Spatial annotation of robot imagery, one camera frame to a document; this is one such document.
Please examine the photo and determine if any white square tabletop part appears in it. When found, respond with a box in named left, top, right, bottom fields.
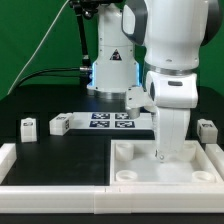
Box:
left=110, top=140, right=224, bottom=185

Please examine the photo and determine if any white front fence rail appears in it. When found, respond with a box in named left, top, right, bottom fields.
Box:
left=0, top=184, right=224, bottom=214

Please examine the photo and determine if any white fence piece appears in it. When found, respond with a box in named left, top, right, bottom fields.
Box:
left=0, top=143, right=17, bottom=184
left=205, top=144, right=224, bottom=185

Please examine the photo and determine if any white left fence piece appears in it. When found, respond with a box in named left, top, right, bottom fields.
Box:
left=0, top=143, right=17, bottom=184

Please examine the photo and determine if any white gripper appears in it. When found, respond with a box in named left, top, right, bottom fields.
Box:
left=153, top=107, right=190, bottom=162

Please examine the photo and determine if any white hanging cable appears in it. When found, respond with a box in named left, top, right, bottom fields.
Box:
left=6, top=0, right=70, bottom=96

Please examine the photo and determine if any white right fence piece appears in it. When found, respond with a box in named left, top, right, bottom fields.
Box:
left=205, top=144, right=224, bottom=185

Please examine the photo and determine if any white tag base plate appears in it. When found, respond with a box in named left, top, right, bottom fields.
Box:
left=71, top=112, right=153, bottom=130

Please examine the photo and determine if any black cable on table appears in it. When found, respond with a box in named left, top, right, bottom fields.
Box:
left=9, top=65, right=94, bottom=95

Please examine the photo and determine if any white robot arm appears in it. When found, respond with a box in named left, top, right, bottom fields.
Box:
left=87, top=0, right=222, bottom=161

